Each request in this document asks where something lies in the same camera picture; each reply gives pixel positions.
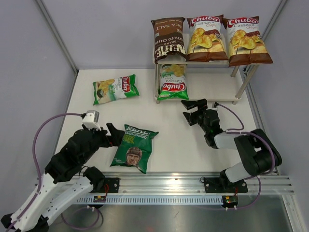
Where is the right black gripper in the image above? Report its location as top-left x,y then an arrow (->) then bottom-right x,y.
182,99 -> 209,134

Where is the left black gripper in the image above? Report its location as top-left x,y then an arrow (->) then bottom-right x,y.
81,123 -> 125,164

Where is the green Real chips bag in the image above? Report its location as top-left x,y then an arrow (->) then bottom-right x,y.
110,124 -> 159,174

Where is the green Chuba bag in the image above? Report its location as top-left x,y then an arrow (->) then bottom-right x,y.
93,74 -> 140,105
157,64 -> 189,101

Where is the brown Chuba bag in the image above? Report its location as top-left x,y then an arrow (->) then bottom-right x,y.
222,16 -> 273,67
187,15 -> 228,62

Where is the brown Kettle sea salt bag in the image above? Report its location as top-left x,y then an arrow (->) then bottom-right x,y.
151,17 -> 188,64

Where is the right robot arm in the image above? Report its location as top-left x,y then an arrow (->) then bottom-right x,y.
181,99 -> 282,193

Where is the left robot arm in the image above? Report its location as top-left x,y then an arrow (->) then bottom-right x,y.
1,123 -> 125,232

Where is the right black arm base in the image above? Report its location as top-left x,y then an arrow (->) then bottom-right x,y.
200,177 -> 248,193

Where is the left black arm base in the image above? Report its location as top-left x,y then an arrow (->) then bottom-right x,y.
103,177 -> 120,193

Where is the white two-tier shelf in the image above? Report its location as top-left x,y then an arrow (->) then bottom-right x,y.
154,56 -> 259,104

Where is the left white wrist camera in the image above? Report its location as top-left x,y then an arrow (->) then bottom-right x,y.
82,110 -> 101,131

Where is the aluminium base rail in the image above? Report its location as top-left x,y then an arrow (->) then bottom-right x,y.
36,172 -> 295,206

